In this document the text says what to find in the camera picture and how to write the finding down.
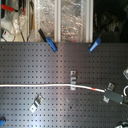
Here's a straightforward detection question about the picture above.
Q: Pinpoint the white cable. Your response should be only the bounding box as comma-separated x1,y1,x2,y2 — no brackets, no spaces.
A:
0,83,106,94

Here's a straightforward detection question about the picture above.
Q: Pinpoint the blue clamp right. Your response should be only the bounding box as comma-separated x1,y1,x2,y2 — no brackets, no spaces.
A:
89,37,101,52

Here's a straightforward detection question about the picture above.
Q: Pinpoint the metal cable clip centre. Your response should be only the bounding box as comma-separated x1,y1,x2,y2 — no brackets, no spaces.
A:
70,71,77,91

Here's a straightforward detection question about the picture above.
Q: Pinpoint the blue clamp bottom left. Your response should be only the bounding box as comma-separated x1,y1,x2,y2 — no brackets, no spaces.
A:
0,116,6,126

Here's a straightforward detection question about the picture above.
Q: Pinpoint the black perforated pegboard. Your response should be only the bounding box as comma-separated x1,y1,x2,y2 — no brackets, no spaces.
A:
0,43,128,128

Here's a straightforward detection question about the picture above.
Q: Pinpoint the metal cable clip lower left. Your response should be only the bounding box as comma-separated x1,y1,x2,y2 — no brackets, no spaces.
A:
30,95,44,113

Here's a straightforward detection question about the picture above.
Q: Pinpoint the red handled tool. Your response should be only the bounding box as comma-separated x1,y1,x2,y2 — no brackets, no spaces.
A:
1,4,25,15

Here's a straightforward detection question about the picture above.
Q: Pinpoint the metal cable clip right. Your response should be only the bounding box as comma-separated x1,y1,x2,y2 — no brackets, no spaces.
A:
107,83,115,91

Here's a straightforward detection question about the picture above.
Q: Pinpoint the blue clamp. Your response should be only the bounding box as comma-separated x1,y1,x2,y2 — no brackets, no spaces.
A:
0,116,6,126
89,37,101,52
38,29,57,52

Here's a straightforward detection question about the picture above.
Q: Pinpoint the clear plastic storage bin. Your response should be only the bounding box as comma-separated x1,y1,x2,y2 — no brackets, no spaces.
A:
34,0,94,43

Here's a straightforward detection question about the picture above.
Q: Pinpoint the metal cable clip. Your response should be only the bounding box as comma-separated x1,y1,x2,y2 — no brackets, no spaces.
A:
107,83,115,91
30,95,44,113
70,71,77,91

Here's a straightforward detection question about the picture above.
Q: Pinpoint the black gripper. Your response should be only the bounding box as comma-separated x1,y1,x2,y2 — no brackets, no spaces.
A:
103,90,128,105

